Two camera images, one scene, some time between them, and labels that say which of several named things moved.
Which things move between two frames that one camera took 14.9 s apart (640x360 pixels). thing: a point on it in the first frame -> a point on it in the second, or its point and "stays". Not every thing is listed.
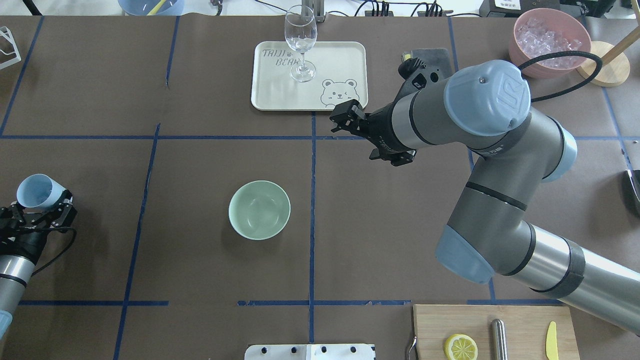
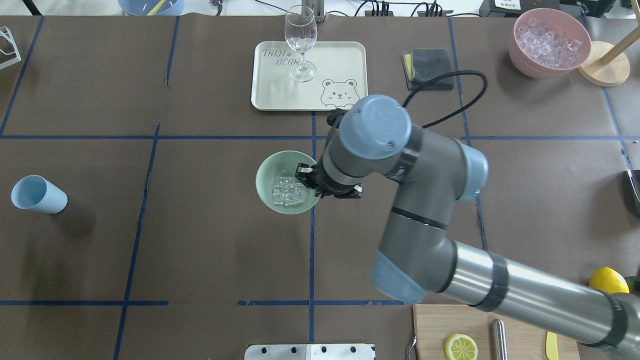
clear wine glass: (300, 29) stays
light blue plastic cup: (39, 191) stays
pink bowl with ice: (546, 30) stays
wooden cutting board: (527, 329) stays
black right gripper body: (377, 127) -> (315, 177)
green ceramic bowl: (259, 210) -> (278, 188)
